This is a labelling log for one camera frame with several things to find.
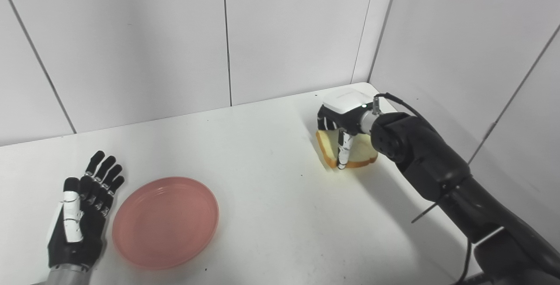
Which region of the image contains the pink plate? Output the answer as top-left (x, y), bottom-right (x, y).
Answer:
top-left (112, 177), bottom-right (220, 271)

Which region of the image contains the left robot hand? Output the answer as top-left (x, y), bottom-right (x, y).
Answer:
top-left (47, 150), bottom-right (126, 272)

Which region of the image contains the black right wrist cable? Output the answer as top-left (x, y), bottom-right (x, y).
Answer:
top-left (373, 92), bottom-right (494, 285)

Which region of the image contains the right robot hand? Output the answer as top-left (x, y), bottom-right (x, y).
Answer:
top-left (317, 88), bottom-right (376, 170)

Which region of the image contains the slice of bread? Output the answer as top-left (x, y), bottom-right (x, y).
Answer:
top-left (316, 129), bottom-right (379, 169)

